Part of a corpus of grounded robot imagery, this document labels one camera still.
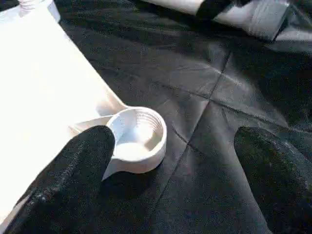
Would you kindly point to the white plastic table top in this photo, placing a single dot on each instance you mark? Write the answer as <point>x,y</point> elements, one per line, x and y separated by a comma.
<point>36,85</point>

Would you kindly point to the black mat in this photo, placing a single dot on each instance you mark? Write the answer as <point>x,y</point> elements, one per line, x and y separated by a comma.
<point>195,109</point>

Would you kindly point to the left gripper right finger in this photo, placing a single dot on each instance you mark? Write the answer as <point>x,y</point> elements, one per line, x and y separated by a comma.
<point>275,175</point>

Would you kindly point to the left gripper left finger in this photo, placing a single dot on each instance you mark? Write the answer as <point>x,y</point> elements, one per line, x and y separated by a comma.
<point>61,185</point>

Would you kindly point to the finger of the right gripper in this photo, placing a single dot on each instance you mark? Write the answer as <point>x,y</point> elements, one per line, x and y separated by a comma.
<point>214,8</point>

